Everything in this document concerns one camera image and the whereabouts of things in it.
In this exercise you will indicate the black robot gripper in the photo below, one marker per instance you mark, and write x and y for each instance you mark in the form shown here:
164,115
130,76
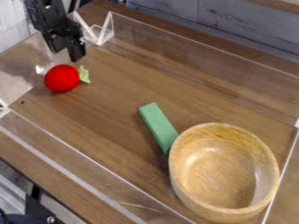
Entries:
50,19

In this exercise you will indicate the red plush tomato toy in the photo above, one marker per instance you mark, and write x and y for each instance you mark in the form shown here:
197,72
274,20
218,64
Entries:
65,77

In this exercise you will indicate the green rectangular block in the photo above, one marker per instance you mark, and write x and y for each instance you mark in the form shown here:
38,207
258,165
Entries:
160,125

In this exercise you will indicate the clear acrylic tray walls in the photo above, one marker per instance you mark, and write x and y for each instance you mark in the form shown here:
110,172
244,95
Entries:
81,143

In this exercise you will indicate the wooden bowl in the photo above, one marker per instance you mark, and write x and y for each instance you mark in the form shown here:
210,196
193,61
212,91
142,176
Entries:
225,172

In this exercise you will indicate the clear acrylic corner bracket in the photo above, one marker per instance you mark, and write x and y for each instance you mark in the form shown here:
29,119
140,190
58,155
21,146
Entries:
97,34

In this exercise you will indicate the black metal frame clamp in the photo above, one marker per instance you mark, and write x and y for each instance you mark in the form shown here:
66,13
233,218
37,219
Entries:
35,213

